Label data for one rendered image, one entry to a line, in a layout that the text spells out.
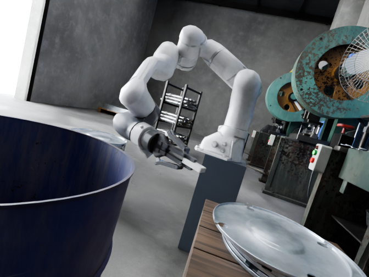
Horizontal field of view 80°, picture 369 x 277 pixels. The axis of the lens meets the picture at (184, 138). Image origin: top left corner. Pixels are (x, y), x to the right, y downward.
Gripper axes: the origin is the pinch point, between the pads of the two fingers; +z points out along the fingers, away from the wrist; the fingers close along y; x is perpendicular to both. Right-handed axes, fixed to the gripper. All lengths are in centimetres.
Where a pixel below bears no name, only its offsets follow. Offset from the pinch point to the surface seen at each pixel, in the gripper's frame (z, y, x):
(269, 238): 26.8, -3.6, -6.4
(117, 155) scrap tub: -5.2, 0.4, -24.3
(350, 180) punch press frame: 38, 10, 64
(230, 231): 20.3, -4.9, -11.3
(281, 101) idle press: -81, 73, 345
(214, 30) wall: -441, 264, 576
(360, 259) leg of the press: 47, -9, 32
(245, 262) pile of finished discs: 25.8, -6.9, -14.2
